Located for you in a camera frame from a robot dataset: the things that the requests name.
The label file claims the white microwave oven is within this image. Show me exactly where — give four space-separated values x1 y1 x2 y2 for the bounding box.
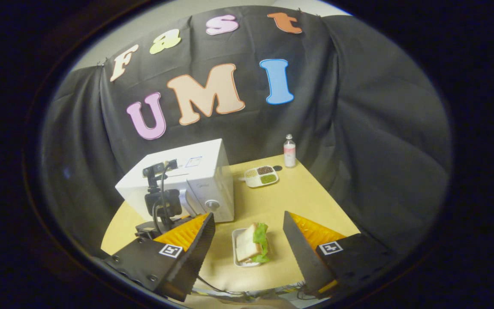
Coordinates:
115 138 235 223

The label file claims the sandwich with green lettuce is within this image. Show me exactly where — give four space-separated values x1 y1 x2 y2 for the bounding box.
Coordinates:
235 222 270 264

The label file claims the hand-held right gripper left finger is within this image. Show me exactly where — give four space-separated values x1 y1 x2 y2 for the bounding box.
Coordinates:
101 212 216 302

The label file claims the clear bottle with pink label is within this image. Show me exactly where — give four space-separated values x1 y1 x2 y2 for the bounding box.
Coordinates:
283 134 297 168

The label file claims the black cable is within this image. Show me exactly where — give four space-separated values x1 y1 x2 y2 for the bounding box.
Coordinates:
196 276 322 301

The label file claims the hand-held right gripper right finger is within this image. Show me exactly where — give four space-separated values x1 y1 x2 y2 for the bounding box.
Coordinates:
283 211 398 299

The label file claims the white rectangular tray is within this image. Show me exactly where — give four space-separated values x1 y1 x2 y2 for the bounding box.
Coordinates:
232 227 269 267

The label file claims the white divided plate with beans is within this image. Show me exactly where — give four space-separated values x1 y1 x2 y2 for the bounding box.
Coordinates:
244 165 279 188

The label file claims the black backdrop cloth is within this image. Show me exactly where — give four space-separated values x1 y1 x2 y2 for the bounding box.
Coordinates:
41 5 452 258

